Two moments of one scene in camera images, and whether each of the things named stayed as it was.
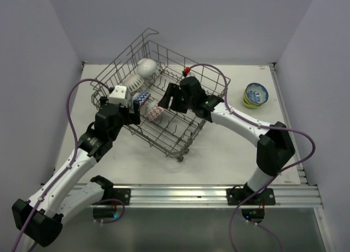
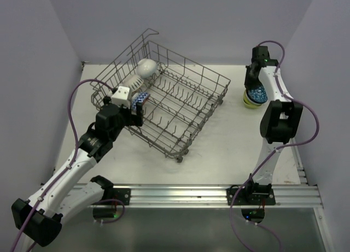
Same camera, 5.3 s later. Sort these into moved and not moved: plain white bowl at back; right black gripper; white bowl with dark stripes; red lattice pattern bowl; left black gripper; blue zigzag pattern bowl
Moved: red lattice pattern bowl; right black gripper
Not moved: left black gripper; blue zigzag pattern bowl; white bowl with dark stripes; plain white bowl at back
